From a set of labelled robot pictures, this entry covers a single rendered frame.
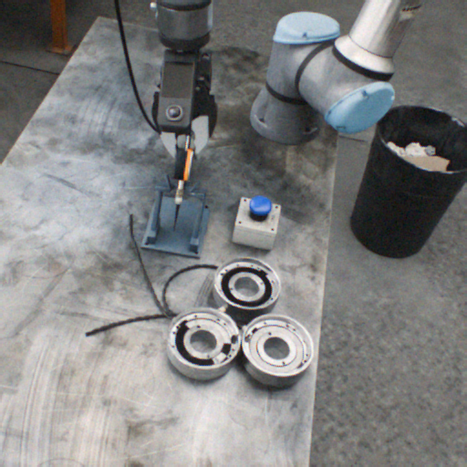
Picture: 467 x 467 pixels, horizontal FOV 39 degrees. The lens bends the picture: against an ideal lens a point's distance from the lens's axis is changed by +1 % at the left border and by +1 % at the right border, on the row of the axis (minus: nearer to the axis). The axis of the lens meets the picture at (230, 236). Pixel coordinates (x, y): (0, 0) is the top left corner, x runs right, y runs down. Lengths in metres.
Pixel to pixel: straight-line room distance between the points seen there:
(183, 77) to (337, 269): 1.41
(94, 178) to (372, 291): 1.24
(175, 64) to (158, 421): 0.48
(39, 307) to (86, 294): 0.07
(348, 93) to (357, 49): 0.07
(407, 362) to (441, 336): 0.17
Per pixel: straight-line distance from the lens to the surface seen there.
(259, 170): 1.26
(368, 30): 1.15
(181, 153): 1.01
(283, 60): 1.26
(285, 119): 1.32
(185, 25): 0.89
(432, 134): 2.33
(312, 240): 1.15
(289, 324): 0.99
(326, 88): 1.18
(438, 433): 1.99
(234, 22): 3.39
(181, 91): 0.90
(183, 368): 0.92
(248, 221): 1.09
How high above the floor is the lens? 1.61
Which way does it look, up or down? 46 degrees down
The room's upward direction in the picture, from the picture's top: 11 degrees clockwise
